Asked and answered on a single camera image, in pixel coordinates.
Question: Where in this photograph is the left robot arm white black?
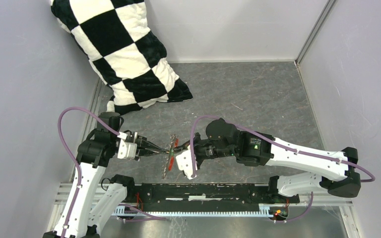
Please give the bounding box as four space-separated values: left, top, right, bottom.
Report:
43 107 168 238

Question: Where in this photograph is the black white checkered pillow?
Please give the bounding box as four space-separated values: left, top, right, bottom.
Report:
50 0 193 115

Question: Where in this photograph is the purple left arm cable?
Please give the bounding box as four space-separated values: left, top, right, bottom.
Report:
58 107 167 238

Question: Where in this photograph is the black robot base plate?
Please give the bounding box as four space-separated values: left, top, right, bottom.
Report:
124 183 300 212

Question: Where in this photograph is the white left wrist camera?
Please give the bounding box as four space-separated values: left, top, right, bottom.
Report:
117 139 137 160

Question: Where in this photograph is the metal key holder red handle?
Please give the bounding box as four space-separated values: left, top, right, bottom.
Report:
162 134 179 179

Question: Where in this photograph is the aluminium frame rail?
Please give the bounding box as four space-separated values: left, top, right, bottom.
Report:
53 182 354 218

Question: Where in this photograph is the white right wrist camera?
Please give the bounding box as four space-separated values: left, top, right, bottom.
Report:
175 148 197 179

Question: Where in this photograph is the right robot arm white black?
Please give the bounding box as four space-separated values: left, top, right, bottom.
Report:
175 118 361 202

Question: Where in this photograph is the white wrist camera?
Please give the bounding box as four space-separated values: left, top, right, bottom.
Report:
117 139 137 160
175 148 197 179

